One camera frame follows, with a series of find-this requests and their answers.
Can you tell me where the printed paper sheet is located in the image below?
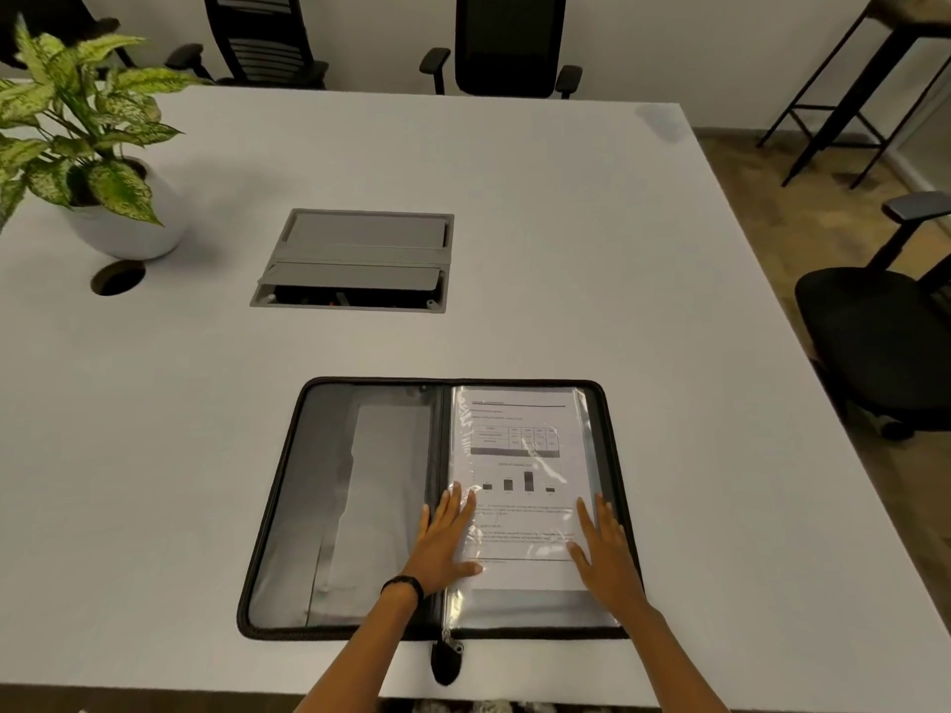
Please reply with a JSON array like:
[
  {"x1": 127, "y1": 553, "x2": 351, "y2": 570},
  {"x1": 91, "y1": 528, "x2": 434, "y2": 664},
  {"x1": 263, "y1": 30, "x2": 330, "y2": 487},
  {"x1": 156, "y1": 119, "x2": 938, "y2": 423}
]
[{"x1": 453, "y1": 385, "x2": 604, "y2": 593}]

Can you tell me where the black plain-back office chair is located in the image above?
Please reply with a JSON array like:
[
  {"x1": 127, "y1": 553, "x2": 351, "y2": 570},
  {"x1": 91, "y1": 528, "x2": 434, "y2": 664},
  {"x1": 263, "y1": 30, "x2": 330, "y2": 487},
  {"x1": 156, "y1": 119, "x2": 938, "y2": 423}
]
[{"x1": 418, "y1": 0, "x2": 584, "y2": 101}]

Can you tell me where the person's left forearm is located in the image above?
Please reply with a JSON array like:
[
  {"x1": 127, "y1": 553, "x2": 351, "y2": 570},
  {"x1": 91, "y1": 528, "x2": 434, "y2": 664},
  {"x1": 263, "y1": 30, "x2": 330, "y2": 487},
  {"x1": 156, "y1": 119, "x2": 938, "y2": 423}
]
[{"x1": 293, "y1": 589, "x2": 421, "y2": 713}]

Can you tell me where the black mesh-back office chair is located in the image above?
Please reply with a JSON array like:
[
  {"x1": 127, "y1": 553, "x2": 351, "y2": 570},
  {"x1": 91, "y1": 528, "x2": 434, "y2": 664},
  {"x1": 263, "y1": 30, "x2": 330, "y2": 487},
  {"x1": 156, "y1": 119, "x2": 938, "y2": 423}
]
[{"x1": 793, "y1": 190, "x2": 951, "y2": 442}]

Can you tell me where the black metal high stool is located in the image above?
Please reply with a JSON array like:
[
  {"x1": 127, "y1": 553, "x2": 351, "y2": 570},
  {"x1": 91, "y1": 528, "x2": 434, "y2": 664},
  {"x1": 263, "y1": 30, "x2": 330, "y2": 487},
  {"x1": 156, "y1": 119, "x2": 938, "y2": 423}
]
[{"x1": 756, "y1": 0, "x2": 951, "y2": 190}]

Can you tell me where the black wristband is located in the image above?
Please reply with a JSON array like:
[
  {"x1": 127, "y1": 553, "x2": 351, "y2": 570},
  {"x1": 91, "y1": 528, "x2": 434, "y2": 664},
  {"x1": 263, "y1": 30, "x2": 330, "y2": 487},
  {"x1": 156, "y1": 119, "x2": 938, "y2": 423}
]
[{"x1": 379, "y1": 575, "x2": 426, "y2": 607}]

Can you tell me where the grey table cable box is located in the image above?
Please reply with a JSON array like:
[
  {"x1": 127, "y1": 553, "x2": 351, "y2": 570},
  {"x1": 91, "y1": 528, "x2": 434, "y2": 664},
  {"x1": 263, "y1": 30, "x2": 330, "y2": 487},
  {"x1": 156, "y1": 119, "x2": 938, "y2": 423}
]
[{"x1": 249, "y1": 208, "x2": 456, "y2": 315}]

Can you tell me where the person's right forearm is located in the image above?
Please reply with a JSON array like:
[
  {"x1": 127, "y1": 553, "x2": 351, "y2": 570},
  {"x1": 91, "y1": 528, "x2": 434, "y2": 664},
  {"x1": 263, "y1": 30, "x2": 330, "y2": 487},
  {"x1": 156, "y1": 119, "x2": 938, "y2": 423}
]
[{"x1": 620, "y1": 600, "x2": 733, "y2": 713}]

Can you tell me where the green variegated leafy plant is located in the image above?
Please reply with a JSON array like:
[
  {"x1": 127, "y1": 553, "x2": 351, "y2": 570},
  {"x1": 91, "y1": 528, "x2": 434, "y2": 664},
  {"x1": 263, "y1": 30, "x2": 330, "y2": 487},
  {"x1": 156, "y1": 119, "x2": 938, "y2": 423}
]
[{"x1": 0, "y1": 12, "x2": 213, "y2": 235}]

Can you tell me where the floral patterned dress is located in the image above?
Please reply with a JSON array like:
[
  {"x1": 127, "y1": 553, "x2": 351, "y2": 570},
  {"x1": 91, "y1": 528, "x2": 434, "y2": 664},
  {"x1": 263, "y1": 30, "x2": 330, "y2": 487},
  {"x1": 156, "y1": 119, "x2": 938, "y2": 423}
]
[{"x1": 412, "y1": 697, "x2": 588, "y2": 713}]

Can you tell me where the person's left hand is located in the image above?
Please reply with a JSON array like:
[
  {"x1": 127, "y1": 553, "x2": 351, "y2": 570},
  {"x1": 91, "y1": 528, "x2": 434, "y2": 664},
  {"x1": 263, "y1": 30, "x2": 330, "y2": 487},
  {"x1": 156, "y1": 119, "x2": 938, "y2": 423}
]
[{"x1": 400, "y1": 480, "x2": 485, "y2": 596}]

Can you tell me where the black ribbed-back office chair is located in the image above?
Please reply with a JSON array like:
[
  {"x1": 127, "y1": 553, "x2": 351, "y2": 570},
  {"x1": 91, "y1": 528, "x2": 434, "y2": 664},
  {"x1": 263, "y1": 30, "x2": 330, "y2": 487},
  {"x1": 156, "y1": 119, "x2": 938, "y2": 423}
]
[{"x1": 164, "y1": 0, "x2": 331, "y2": 91}]

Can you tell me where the person's right hand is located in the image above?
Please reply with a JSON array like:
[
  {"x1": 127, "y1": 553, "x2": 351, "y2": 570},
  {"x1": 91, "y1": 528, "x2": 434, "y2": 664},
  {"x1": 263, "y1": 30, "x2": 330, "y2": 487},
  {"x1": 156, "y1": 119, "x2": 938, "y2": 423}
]
[{"x1": 566, "y1": 493, "x2": 649, "y2": 617}]

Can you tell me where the blue zippered folder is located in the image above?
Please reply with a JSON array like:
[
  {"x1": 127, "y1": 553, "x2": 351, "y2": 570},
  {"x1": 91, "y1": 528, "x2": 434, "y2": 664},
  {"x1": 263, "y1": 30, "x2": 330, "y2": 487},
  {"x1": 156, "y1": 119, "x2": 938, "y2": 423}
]
[{"x1": 236, "y1": 375, "x2": 645, "y2": 688}]

